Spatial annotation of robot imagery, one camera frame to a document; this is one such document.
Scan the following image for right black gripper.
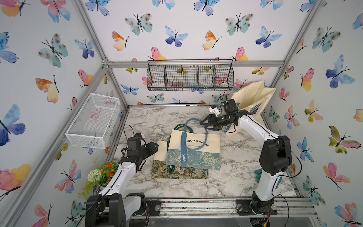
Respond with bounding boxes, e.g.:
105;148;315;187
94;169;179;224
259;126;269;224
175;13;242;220
199;113;230;131

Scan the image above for cream bag green handles floral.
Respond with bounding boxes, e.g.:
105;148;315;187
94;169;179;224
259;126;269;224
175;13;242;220
151;139;209;180

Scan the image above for cream bag blue floral pattern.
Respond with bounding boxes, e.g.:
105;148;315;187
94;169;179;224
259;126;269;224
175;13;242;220
165;118;222;171

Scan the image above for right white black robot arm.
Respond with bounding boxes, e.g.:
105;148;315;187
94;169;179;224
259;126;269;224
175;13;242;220
200;99;292;214

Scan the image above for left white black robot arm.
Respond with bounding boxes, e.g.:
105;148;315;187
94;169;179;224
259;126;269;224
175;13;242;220
79;133;159;227

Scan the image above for cream bag starry night print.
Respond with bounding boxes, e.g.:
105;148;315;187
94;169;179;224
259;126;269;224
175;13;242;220
231;81;276;126

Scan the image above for potted plant orange flowers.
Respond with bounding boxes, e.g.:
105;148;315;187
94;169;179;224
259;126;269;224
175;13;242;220
78;160;119;199

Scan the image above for green rubber glove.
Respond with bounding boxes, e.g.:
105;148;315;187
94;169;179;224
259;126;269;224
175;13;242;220
254;168;262;183

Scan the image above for black wire wall basket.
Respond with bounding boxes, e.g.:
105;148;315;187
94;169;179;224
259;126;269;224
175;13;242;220
144;59;234;94

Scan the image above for white mesh wall basket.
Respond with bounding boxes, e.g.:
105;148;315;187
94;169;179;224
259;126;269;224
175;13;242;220
65;93;120;149

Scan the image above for aluminium front rail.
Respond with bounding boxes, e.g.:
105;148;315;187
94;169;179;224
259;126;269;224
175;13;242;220
123;197;318;218

